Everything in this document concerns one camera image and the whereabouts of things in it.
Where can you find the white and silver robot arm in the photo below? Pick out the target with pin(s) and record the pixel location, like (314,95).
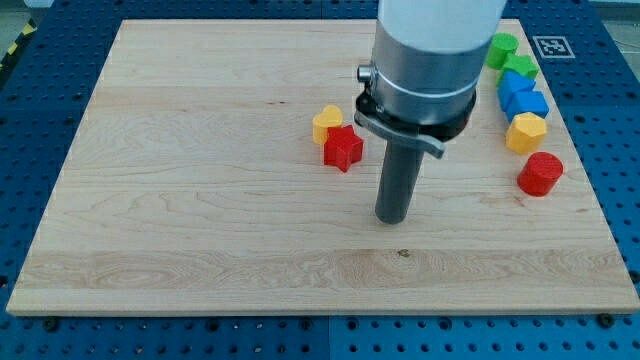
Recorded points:
(420,84)

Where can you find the red star block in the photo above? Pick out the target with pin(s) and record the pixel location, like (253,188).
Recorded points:
(343,147)

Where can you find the yellow heart block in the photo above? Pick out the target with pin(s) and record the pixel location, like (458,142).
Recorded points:
(331,116)

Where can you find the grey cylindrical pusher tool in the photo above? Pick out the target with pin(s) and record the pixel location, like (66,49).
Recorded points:
(401,167)

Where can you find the wooden board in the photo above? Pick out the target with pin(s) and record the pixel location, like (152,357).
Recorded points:
(193,187)

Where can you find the yellow hexagon block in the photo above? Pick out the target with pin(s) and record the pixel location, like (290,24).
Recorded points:
(526,133)

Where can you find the blue pentagon block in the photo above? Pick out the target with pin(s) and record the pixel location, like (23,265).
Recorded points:
(511,83)

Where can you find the red cylinder block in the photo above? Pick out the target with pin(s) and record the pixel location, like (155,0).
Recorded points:
(540,174)

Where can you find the blue cube block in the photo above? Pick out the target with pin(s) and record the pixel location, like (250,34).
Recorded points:
(527,101)

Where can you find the green cylinder block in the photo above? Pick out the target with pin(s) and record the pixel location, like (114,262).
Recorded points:
(501,45)

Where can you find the green star block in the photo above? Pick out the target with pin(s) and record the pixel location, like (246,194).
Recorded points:
(520,64)

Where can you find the white fiducial marker tag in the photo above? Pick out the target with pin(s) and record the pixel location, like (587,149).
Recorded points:
(553,47)

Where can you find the black yellow hazard tape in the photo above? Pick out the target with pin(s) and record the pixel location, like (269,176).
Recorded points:
(16,49)

